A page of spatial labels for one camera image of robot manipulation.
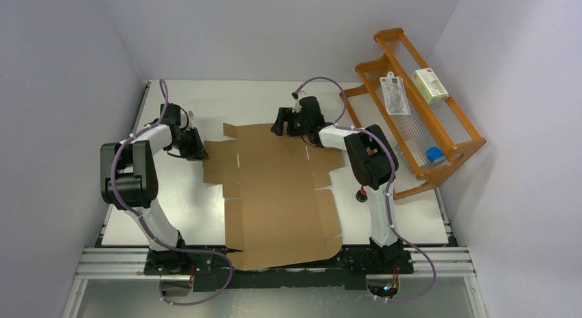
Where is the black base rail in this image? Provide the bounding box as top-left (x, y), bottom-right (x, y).
top-left (143, 242), bottom-right (413, 292)

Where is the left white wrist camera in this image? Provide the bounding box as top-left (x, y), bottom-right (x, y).
top-left (186, 111), bottom-right (194, 123)

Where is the orange wooden shelf rack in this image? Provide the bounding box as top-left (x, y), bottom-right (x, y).
top-left (345, 27), bottom-right (486, 199)

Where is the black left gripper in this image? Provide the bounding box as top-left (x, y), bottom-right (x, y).
top-left (171, 126), bottom-right (209, 161)

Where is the clear packaged item with card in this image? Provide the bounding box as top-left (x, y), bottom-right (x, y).
top-left (380, 71), bottom-right (410, 115)

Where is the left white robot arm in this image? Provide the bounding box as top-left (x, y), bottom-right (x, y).
top-left (100, 103), bottom-right (209, 274)

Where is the blue tape roll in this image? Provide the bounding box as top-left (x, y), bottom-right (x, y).
top-left (425, 146), bottom-right (447, 166)

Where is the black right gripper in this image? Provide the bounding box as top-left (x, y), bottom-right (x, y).
top-left (270, 109), bottom-right (310, 138)

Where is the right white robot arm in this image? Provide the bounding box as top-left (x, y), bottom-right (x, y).
top-left (270, 96), bottom-right (403, 273)

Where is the white green small box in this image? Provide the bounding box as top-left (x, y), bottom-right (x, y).
top-left (412, 68), bottom-right (450, 104)

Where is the red black push button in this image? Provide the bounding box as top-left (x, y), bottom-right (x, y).
top-left (356, 186), bottom-right (368, 203)

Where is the brown cardboard box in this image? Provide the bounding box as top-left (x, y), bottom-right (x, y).
top-left (203, 124), bottom-right (345, 271)

